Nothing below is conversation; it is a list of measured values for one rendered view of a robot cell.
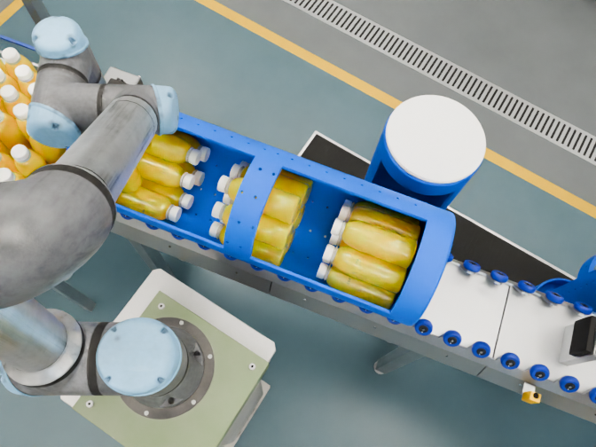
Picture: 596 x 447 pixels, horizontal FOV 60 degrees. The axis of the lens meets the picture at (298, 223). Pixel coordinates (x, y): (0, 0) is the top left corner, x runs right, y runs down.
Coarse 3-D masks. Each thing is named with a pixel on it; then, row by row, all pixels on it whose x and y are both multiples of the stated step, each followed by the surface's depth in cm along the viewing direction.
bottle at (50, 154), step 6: (30, 138) 133; (30, 144) 134; (36, 144) 133; (42, 144) 133; (36, 150) 135; (42, 150) 134; (48, 150) 135; (54, 150) 137; (60, 150) 139; (66, 150) 143; (42, 156) 137; (48, 156) 137; (54, 156) 138; (60, 156) 140; (48, 162) 140; (54, 162) 141
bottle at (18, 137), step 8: (0, 120) 133; (8, 120) 135; (0, 128) 134; (8, 128) 135; (16, 128) 138; (0, 136) 136; (8, 136) 137; (16, 136) 139; (24, 136) 142; (8, 144) 140; (16, 144) 141; (24, 144) 143
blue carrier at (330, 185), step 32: (192, 128) 119; (224, 160) 138; (256, 160) 115; (288, 160) 118; (192, 192) 141; (224, 192) 141; (256, 192) 112; (320, 192) 135; (352, 192) 114; (384, 192) 117; (160, 224) 122; (192, 224) 135; (224, 224) 137; (256, 224) 112; (320, 224) 138; (448, 224) 113; (288, 256) 134; (320, 256) 136; (416, 256) 109; (448, 256) 109; (320, 288) 119; (416, 288) 109; (416, 320) 114
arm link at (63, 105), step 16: (48, 64) 79; (48, 80) 78; (64, 80) 78; (80, 80) 80; (32, 96) 78; (48, 96) 77; (64, 96) 77; (80, 96) 77; (96, 96) 77; (32, 112) 76; (48, 112) 76; (64, 112) 77; (80, 112) 77; (96, 112) 77; (32, 128) 76; (48, 128) 76; (64, 128) 76; (80, 128) 79; (48, 144) 80; (64, 144) 80
